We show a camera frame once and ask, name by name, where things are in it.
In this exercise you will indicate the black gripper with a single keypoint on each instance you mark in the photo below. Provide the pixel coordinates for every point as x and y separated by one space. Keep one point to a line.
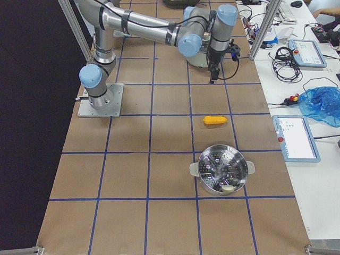
215 56

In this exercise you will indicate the yellow plastic corn cob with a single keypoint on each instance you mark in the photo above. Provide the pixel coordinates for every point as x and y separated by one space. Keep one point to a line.
214 120

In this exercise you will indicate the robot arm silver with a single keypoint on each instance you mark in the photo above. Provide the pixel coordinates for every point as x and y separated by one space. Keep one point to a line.
187 36

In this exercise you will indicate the white paper box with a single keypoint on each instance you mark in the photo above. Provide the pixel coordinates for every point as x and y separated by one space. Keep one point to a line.
274 37

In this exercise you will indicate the black emergency stop box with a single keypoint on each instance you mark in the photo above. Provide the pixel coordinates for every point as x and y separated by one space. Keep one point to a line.
292 100

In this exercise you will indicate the steel steamer basket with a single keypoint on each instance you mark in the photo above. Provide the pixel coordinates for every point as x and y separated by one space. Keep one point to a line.
222 170

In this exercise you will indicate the far teach pendant tablet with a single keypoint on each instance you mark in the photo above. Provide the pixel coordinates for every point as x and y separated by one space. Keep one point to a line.
307 53

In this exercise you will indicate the teach pendant tablet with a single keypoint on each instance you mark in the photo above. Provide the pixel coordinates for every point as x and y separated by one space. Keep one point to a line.
307 53
295 139

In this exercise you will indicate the white keyboard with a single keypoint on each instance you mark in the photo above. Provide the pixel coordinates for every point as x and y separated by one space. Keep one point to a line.
285 14

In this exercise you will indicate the near teach pendant tablet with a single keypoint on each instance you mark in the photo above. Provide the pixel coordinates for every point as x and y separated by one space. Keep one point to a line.
295 139

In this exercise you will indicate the blue plastic bag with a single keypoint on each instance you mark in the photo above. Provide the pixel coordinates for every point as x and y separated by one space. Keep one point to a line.
321 104

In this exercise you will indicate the aluminium frame post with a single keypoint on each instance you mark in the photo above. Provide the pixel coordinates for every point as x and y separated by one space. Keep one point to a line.
265 25

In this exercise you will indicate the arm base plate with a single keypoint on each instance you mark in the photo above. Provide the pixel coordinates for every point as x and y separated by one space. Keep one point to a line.
105 106

